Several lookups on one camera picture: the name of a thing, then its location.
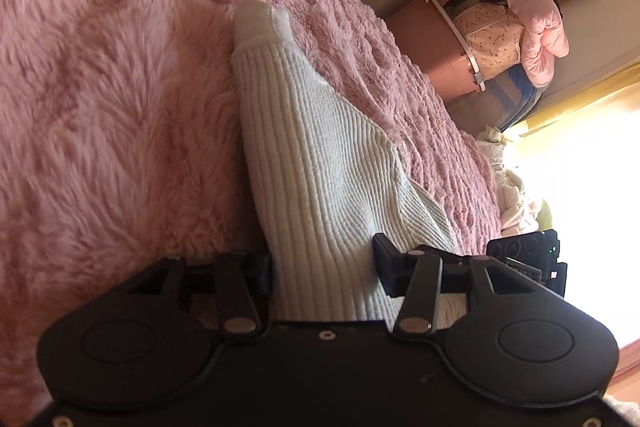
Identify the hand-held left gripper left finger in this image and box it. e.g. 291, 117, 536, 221
122, 251, 274, 339

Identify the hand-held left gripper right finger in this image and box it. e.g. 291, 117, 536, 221
372, 233, 533, 338

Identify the white knit sweater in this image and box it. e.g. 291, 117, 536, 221
229, 0, 470, 323

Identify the white laundry pile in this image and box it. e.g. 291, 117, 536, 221
476, 126, 546, 232

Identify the blue striped storage bag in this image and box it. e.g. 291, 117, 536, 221
486, 71, 545, 130

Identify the yellow curtain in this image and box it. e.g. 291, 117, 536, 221
504, 61, 640, 138

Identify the pink plastic storage bin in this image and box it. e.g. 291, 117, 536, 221
387, 0, 490, 101

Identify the patterned beige storage bag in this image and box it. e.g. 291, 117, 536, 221
430, 0, 529, 78

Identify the pink folded duvet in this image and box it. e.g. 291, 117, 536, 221
457, 0, 571, 88

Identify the pink fluffy blanket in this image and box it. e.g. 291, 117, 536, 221
0, 0, 502, 408

